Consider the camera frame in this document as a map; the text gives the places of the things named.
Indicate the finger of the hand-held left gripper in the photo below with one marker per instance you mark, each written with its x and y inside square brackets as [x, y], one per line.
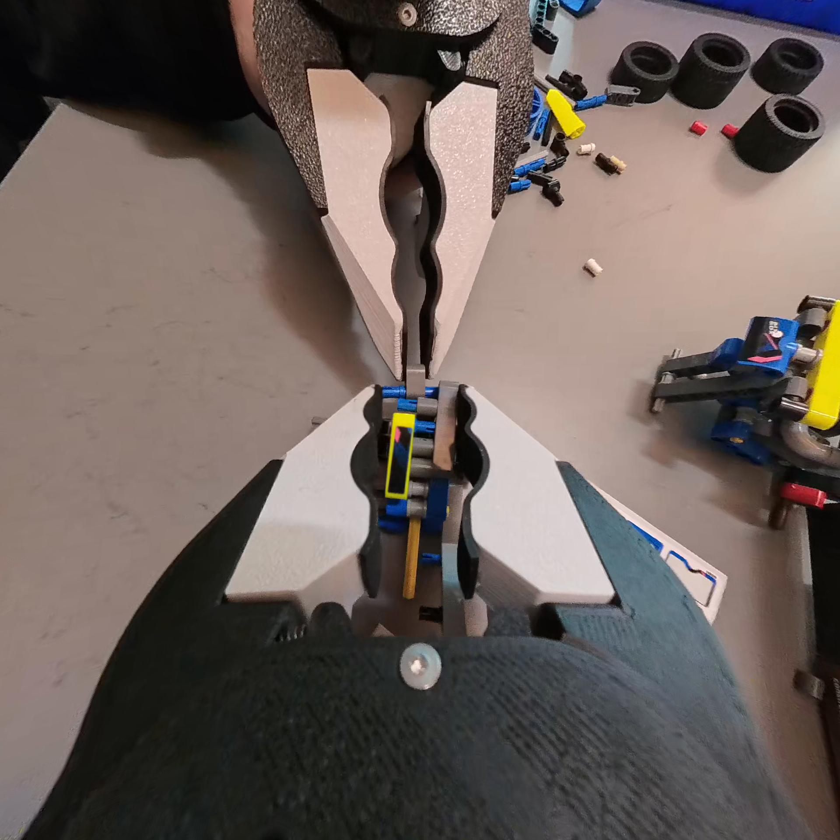
[469, 164]
[348, 164]

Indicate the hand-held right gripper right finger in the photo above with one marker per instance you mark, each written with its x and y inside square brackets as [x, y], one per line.
[538, 525]

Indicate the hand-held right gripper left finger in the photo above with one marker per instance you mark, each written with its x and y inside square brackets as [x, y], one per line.
[302, 525]

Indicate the lego assembly with yellow axle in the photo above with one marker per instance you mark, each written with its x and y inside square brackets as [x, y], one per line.
[420, 459]

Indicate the pile of loose lego pieces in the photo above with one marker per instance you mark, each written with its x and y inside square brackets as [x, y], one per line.
[564, 111]

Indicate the tan black lego pin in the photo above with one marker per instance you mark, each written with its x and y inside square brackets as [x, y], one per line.
[610, 163]

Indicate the black lego tire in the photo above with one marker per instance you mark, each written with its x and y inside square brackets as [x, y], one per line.
[689, 85]
[748, 145]
[627, 82]
[764, 79]

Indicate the sticker sheet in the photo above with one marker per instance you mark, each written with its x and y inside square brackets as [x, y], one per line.
[695, 577]

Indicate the person's black clothing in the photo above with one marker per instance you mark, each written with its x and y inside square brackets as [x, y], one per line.
[98, 52]

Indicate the blue plastic bin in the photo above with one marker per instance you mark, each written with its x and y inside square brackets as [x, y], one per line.
[774, 10]

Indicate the lego assembly with dark frame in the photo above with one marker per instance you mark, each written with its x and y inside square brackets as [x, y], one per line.
[754, 354]

